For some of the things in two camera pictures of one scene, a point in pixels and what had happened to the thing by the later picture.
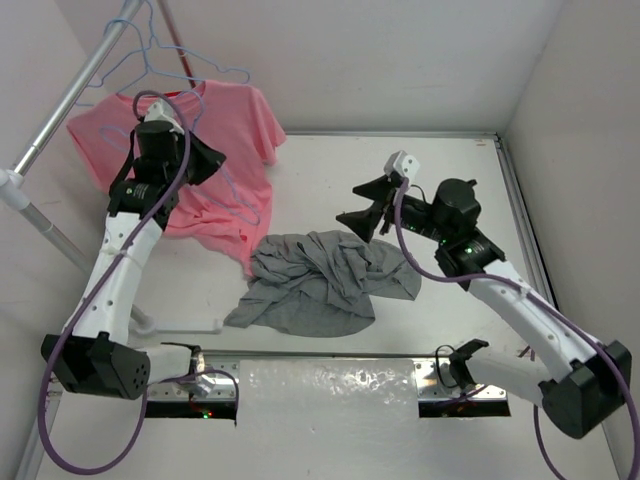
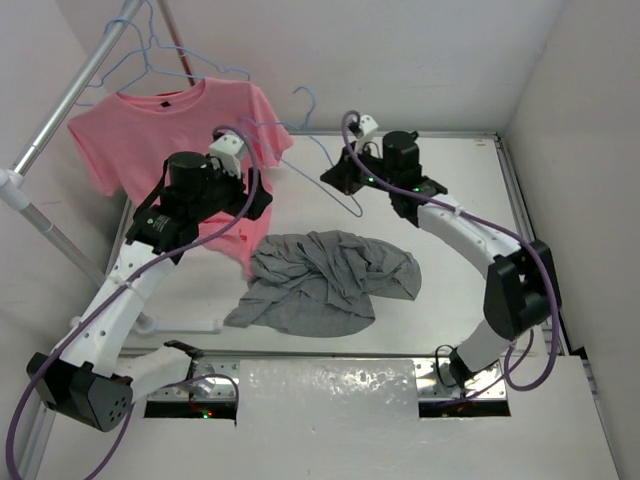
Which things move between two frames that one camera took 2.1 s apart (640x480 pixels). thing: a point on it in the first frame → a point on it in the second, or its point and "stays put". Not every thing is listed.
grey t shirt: (322, 284) stays put
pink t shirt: (236, 204) stays put
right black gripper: (365, 221) → (341, 176)
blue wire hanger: (254, 217) → (359, 214)
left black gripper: (208, 160) → (236, 184)
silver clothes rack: (12, 181) stays put
